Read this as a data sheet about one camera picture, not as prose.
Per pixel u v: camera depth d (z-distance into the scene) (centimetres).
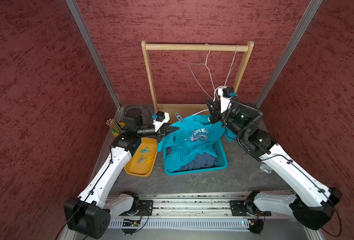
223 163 82
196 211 74
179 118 59
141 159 90
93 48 86
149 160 90
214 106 55
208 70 99
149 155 92
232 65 77
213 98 57
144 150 95
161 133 58
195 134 81
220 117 54
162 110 117
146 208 73
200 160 78
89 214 37
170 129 62
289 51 88
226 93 48
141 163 90
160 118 54
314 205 39
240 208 74
